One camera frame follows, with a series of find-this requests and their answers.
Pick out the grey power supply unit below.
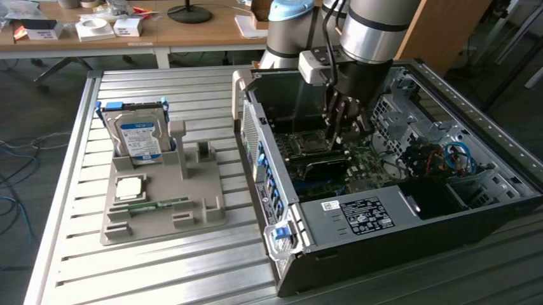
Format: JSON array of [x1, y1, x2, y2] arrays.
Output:
[[296, 186, 420, 247]]

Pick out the grey plastic parts rack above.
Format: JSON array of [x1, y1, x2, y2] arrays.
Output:
[[99, 119, 228, 247]]

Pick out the brown cardboard box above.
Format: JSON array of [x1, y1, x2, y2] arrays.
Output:
[[250, 0, 274, 22]]

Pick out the blue wire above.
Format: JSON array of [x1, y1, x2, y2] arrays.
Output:
[[443, 141, 476, 175]]

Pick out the white box with tape roll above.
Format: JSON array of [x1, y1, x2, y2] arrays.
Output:
[[75, 17, 116, 43]]

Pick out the black floor cable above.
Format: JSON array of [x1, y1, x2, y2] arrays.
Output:
[[0, 154, 42, 189]]

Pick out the green motherboard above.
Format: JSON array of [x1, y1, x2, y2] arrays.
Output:
[[271, 122, 404, 203]]

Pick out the wooden desk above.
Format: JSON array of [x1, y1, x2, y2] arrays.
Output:
[[156, 0, 340, 69], [0, 0, 171, 69]]

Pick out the blue floor cable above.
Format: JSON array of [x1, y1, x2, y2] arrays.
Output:
[[0, 196, 36, 245]]

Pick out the white box with black lid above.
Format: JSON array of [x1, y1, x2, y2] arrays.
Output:
[[20, 18, 64, 41]]

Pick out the green RAM stick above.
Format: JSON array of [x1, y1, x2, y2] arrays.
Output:
[[126, 196, 191, 213]]

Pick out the black round lamp base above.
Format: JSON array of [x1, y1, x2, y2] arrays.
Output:
[[167, 0, 214, 24]]

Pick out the black open PC case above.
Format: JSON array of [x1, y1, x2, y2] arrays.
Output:
[[232, 58, 543, 298]]

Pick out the small white cardboard box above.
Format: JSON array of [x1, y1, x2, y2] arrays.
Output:
[[114, 17, 143, 37]]

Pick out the metal CPU socket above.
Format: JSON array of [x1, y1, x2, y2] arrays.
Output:
[[295, 130, 332, 153]]

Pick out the white paper sheets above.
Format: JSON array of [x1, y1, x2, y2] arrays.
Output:
[[235, 15, 270, 39]]

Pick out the silver CPU chip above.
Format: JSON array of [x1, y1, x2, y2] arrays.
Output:
[[114, 177, 148, 202]]

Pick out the grey metal disk bay cage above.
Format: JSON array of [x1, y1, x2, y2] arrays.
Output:
[[368, 93, 430, 159]]

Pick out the grey floor cable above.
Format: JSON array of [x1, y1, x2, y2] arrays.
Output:
[[0, 132, 72, 151]]

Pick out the blue expansion slot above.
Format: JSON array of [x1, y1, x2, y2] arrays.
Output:
[[295, 179, 343, 189]]

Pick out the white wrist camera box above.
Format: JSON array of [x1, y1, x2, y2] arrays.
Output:
[[298, 47, 340, 85]]

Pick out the wooden cabinet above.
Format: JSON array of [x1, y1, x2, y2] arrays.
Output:
[[394, 0, 493, 77]]

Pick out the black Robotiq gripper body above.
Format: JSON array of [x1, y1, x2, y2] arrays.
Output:
[[328, 61, 394, 105]]

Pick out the hard disk in blue caddy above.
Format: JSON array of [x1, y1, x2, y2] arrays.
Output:
[[94, 98, 178, 166]]

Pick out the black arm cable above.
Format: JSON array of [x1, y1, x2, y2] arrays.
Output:
[[320, 0, 354, 86]]

